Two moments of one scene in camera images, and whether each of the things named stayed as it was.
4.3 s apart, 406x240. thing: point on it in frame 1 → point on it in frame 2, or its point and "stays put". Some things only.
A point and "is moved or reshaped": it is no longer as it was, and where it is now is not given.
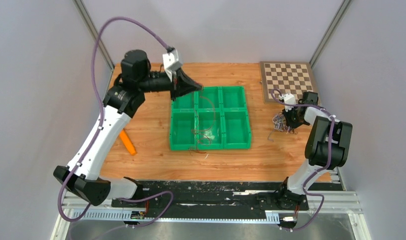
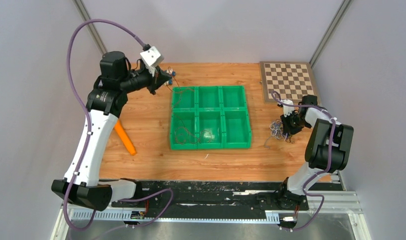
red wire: [203, 141] → [182, 135]
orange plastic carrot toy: [128, 142] stays put
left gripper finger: [186, 85] → [162, 77]
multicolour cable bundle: [280, 124] is moved or reshaped
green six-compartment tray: [215, 117] stays put
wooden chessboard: [293, 78] stays put
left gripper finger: [187, 82] → [160, 73]
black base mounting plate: [213, 195] stays put
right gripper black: [289, 122] stays put
